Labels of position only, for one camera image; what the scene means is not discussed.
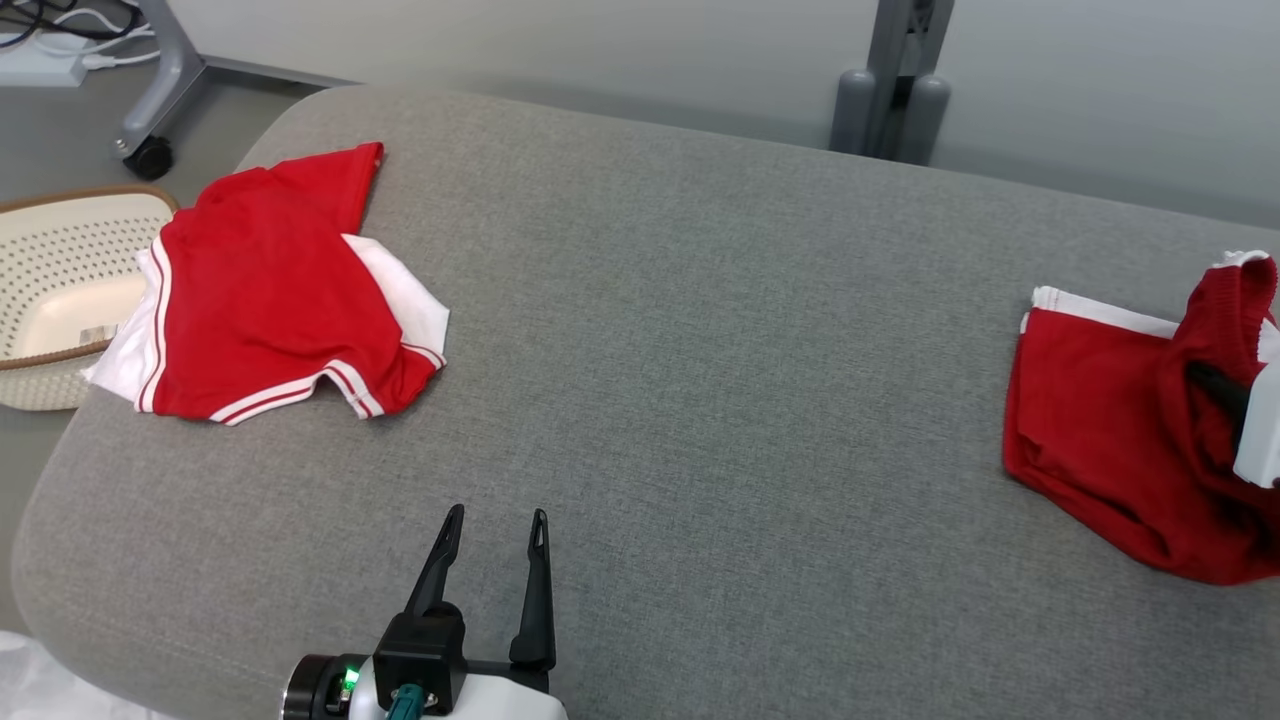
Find bundle of floor cables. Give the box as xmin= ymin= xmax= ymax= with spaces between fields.
xmin=0 ymin=0 xmax=161 ymax=71

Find red shorts with white trim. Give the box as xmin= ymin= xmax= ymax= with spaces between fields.
xmin=1003 ymin=250 xmax=1280 ymax=587

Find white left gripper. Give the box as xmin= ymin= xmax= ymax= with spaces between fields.
xmin=348 ymin=504 xmax=569 ymax=720

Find grey metal partition post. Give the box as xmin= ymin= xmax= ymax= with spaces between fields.
xmin=865 ymin=0 xmax=956 ymax=163

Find grey cylindrical post foot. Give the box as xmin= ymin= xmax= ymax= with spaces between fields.
xmin=897 ymin=73 xmax=951 ymax=166
xmin=830 ymin=68 xmax=878 ymax=156

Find grey wheeled stand leg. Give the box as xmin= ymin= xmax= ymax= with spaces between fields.
xmin=114 ymin=0 xmax=357 ymax=161

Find beige perforated laundry basket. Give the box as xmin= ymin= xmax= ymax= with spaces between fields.
xmin=0 ymin=185 xmax=181 ymax=412

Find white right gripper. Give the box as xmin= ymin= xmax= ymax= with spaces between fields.
xmin=1185 ymin=360 xmax=1280 ymax=490

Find red shirt with white sleeves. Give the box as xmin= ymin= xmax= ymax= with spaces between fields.
xmin=82 ymin=142 xmax=451 ymax=427

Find white power strip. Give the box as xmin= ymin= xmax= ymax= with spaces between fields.
xmin=0 ymin=45 xmax=89 ymax=89

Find black caster wheel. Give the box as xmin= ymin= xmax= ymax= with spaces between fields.
xmin=123 ymin=137 xmax=175 ymax=182

